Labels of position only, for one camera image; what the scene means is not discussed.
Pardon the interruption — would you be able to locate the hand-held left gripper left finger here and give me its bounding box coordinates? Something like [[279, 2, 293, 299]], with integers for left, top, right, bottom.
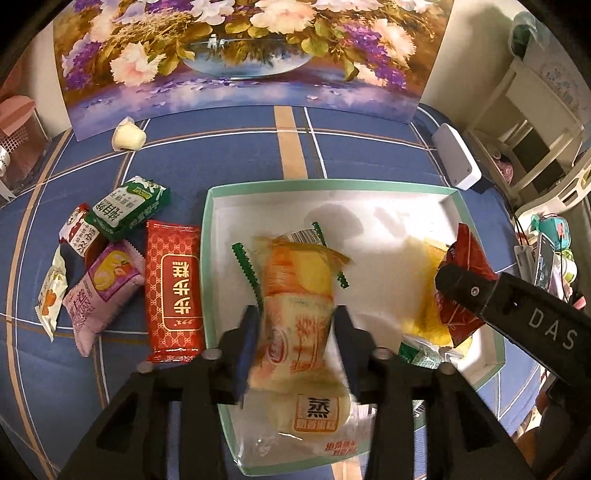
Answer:
[[58, 305, 262, 480]]

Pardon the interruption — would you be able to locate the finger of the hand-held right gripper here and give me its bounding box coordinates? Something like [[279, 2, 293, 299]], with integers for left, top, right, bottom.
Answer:
[[435, 263, 502, 320]]

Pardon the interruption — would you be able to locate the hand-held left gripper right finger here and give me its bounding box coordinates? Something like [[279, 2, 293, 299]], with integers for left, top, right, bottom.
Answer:
[[335, 305, 532, 480]]

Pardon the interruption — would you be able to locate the yellow snack packet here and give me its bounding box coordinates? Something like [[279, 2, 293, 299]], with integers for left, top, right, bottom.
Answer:
[[399, 235, 485, 352]]

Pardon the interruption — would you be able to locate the pale green snack packet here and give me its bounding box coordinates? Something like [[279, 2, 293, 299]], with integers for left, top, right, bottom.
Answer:
[[398, 337, 462, 370]]

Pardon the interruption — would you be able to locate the orange bread packet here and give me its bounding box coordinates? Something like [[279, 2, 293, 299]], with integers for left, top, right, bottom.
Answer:
[[231, 222, 354, 402]]

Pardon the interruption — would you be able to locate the clear steamed cake packet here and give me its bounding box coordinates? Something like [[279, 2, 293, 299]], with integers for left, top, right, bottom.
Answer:
[[238, 388, 377, 469]]

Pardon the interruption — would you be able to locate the long red cake packet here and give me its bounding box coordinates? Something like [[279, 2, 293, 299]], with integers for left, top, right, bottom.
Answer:
[[145, 220, 207, 365]]

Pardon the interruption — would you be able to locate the teal rimmed white box tray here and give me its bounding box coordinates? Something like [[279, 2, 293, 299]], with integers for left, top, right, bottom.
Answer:
[[200, 178, 506, 477]]

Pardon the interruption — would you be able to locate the pink purple snack packet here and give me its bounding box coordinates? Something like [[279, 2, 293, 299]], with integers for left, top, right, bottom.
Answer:
[[62, 240, 146, 358]]

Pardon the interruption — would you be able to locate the green biscuit packet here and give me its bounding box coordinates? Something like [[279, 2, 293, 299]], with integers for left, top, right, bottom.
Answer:
[[89, 175, 171, 241]]

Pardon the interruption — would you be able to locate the white orange fruit packet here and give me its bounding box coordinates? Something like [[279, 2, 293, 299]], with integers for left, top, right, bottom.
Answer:
[[36, 244, 69, 342]]

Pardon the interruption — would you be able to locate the red white snack packet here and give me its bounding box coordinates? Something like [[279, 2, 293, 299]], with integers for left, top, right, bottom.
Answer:
[[60, 203, 100, 259]]

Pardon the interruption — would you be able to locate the yellow pudding cup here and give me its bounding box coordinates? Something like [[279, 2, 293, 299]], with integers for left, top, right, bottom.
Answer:
[[112, 117, 147, 151]]

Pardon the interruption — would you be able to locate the smartphone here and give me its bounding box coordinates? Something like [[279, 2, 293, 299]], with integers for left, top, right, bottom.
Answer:
[[533, 233, 561, 296]]

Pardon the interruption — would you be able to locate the teal toy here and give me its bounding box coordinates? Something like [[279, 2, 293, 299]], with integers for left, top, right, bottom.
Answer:
[[531, 215, 571, 252]]

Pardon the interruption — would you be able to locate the white plastic box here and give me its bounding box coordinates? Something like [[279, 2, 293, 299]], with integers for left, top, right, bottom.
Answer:
[[431, 122, 482, 190]]

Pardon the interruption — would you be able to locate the white wooden shelf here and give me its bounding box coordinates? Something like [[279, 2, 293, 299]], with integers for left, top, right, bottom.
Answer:
[[464, 44, 591, 217]]

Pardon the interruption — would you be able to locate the flower painting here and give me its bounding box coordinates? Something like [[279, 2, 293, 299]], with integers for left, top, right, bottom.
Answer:
[[53, 0, 455, 141]]

